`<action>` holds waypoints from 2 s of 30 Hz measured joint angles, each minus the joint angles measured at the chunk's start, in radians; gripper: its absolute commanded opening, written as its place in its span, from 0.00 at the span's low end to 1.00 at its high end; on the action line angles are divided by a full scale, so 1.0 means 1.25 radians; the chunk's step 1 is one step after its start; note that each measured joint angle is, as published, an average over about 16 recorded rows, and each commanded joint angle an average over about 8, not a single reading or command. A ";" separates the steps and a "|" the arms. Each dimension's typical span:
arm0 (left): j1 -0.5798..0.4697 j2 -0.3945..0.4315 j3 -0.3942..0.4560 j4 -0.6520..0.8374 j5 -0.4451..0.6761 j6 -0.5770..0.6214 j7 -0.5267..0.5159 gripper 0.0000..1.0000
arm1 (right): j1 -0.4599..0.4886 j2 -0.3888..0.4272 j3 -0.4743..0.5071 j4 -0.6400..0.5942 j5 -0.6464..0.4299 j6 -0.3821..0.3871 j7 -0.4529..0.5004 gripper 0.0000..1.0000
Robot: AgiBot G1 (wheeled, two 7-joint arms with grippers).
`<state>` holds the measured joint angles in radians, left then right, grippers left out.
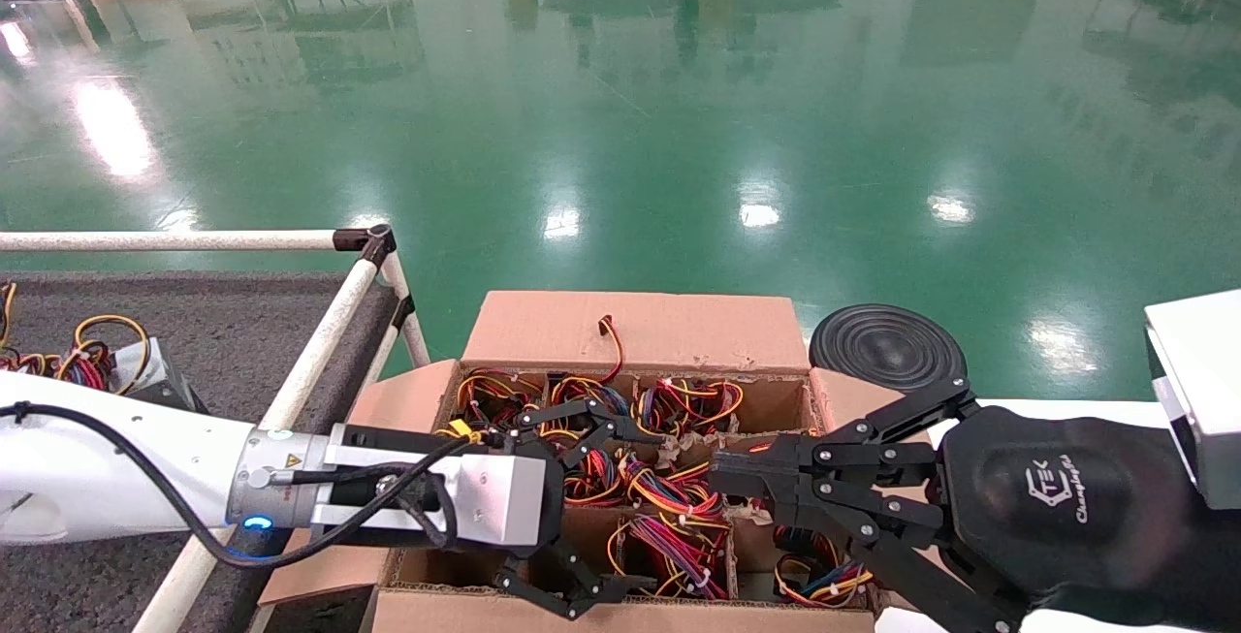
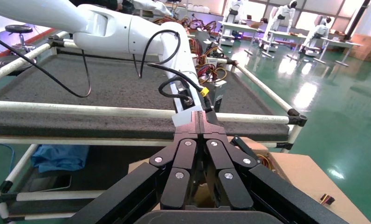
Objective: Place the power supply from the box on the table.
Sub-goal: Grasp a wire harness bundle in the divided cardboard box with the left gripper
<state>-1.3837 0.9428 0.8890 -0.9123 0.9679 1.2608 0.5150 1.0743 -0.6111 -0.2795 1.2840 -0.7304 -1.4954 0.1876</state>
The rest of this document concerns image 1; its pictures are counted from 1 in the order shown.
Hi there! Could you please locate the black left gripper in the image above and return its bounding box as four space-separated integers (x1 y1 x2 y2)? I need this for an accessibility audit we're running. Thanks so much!
330 397 665 619

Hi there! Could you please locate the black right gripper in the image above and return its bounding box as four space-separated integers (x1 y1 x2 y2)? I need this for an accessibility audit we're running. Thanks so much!
713 381 1241 633

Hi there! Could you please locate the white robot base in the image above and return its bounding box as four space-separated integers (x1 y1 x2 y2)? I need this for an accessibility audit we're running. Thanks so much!
873 398 1208 633

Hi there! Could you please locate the brown cardboard divider box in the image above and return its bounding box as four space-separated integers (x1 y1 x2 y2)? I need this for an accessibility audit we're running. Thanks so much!
260 289 922 633

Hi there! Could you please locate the black round stool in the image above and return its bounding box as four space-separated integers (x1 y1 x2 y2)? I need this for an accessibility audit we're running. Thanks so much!
810 303 969 394

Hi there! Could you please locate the white pipe table leg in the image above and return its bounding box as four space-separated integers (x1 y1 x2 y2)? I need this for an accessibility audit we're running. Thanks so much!
383 253 432 369

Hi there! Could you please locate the black pipe corner joint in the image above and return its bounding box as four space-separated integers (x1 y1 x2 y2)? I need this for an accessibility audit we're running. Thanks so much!
333 224 398 270

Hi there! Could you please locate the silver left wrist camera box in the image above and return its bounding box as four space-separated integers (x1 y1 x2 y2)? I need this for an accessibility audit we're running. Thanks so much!
325 439 549 549

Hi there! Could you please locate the white pipe rail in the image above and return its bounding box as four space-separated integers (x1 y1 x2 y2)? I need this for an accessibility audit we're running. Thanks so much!
134 260 379 633
0 231 340 254
364 323 408 392

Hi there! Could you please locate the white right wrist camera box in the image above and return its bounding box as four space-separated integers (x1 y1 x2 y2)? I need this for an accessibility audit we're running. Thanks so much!
1144 289 1241 510

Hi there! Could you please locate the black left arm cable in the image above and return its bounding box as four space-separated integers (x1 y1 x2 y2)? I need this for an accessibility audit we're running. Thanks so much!
0 403 486 571

